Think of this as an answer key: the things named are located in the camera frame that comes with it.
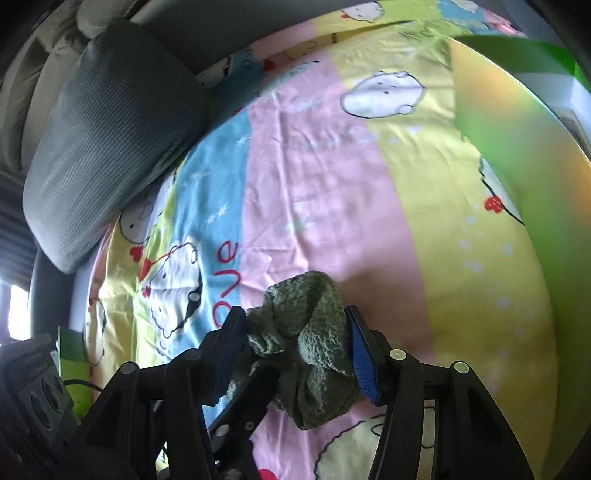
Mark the green storage box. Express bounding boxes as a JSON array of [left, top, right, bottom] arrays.
[[448, 34, 591, 476]]

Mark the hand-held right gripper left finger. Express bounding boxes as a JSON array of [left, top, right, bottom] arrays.
[[55, 305, 247, 480]]

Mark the pastel cartoon printed bedsheet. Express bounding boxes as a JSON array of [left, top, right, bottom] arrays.
[[85, 0, 568, 480]]

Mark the green knitted cloth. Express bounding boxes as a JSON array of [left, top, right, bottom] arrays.
[[233, 271, 361, 431]]

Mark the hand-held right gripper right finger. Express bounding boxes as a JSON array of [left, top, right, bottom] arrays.
[[344, 305, 536, 480]]

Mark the beige padded cushion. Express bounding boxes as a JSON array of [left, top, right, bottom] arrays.
[[0, 0, 139, 171]]

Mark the grey ribbed pillow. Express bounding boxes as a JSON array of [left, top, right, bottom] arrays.
[[22, 21, 215, 274]]

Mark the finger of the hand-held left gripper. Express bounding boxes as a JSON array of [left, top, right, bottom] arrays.
[[210, 364, 280, 480]]

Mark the small green box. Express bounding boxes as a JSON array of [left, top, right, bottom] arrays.
[[58, 325, 93, 416]]

